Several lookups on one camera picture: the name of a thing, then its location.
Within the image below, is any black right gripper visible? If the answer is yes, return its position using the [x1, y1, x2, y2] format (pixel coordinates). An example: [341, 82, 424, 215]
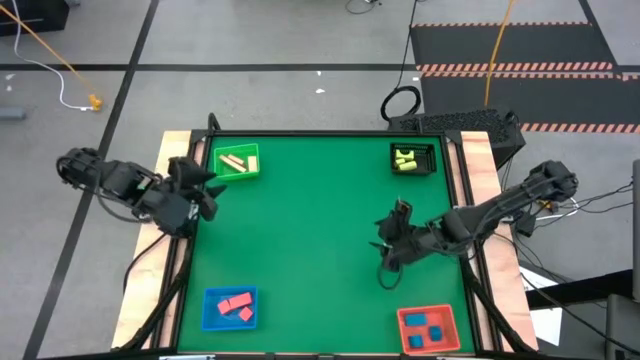
[368, 199, 431, 271]

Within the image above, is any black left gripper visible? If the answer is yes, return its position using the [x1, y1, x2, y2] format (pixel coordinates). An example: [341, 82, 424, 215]
[149, 157, 227, 236]

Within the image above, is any long natural wood plank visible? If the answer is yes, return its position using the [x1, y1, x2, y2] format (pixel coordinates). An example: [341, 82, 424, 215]
[218, 154, 248, 174]

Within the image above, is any green plastic bin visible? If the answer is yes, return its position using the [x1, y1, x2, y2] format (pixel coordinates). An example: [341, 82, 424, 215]
[213, 143, 261, 181]

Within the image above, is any black plastic bin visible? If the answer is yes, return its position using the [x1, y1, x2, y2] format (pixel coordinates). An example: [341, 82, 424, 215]
[389, 141, 437, 176]

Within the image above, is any green felt mat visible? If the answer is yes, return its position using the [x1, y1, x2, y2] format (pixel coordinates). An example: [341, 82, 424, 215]
[177, 134, 476, 354]

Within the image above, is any red plastic bin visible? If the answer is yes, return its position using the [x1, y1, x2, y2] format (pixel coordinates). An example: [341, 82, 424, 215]
[396, 303, 462, 355]

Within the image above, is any blue plastic bin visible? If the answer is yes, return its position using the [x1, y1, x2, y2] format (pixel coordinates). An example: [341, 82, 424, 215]
[200, 285, 259, 333]

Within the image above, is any black power adapter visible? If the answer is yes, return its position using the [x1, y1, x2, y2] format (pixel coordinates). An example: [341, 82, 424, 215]
[513, 212, 537, 239]

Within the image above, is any white paper sheet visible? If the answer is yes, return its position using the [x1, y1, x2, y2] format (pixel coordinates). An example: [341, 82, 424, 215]
[518, 264, 565, 347]

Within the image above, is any black beam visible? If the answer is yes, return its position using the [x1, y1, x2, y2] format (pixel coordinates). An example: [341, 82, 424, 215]
[524, 268, 635, 310]

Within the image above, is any black hazard-striped floor mat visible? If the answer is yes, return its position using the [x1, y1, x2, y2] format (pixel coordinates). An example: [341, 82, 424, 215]
[419, 69, 640, 134]
[409, 21, 619, 76]

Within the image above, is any black cabinet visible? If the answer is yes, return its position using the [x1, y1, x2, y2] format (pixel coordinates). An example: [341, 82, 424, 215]
[0, 0, 70, 37]

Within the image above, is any coiled black cable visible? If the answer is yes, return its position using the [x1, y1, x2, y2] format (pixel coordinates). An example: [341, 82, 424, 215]
[379, 0, 424, 122]

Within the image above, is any white cable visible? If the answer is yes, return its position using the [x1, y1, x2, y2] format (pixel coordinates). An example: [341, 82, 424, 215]
[10, 0, 94, 111]

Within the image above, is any orange cable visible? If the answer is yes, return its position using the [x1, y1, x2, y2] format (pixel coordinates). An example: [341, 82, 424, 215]
[0, 3, 99, 96]

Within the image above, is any yellow cable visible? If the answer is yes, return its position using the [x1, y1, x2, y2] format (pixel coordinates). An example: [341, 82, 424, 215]
[482, 0, 516, 108]

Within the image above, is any thin black cable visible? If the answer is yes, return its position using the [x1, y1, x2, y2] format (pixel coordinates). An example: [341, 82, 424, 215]
[344, 0, 384, 15]

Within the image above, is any grey post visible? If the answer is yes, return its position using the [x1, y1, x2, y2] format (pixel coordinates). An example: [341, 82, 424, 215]
[631, 158, 640, 304]

